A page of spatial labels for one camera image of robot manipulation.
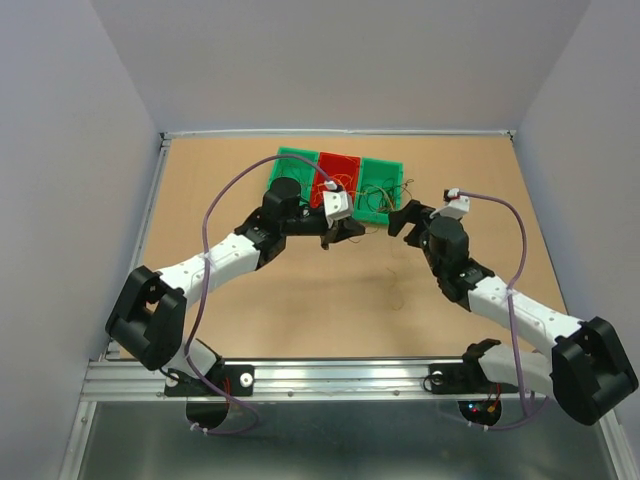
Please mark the green far bin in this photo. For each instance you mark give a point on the green far bin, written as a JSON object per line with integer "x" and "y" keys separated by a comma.
{"x": 302, "y": 172}

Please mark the red middle bin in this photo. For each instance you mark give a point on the red middle bin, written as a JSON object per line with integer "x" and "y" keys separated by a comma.
{"x": 343, "y": 170}

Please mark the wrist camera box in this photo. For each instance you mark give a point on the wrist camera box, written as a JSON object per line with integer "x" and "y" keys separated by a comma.
{"x": 337, "y": 203}
{"x": 456, "y": 205}

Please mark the green bin near cables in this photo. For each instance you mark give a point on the green bin near cables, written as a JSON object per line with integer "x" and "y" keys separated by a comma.
{"x": 379, "y": 190}

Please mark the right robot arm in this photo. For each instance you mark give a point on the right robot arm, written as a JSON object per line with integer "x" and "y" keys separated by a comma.
{"x": 579, "y": 364}

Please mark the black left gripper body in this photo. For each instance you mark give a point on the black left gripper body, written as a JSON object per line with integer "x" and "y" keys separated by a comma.
{"x": 307, "y": 224}

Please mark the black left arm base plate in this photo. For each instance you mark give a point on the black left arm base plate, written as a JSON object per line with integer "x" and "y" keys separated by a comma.
{"x": 234, "y": 379}

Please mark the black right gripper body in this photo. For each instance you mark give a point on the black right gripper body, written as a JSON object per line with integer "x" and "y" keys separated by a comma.
{"x": 416, "y": 234}

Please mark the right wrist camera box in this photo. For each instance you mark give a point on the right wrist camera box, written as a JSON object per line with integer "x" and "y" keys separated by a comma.
{"x": 456, "y": 205}

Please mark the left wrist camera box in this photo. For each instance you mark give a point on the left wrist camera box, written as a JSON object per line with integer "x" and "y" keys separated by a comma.
{"x": 337, "y": 203}

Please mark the aluminium front rail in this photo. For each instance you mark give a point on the aluminium front rail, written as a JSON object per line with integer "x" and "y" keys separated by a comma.
{"x": 277, "y": 381}

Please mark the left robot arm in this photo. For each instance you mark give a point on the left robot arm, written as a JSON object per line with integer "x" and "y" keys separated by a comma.
{"x": 148, "y": 317}

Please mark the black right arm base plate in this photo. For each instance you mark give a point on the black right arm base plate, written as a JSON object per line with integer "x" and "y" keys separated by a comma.
{"x": 451, "y": 377}

